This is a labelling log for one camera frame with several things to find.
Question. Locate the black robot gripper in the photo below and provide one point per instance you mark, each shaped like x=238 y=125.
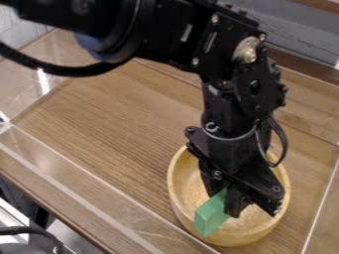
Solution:
x=233 y=166

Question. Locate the green rectangular block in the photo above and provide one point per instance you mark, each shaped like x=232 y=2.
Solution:
x=210 y=216

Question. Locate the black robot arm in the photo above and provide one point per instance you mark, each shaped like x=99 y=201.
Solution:
x=205 y=38

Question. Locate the brown wooden bowl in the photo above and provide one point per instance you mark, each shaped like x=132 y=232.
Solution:
x=188 y=195

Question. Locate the black metal table frame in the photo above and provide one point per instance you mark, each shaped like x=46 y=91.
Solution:
x=25 y=222

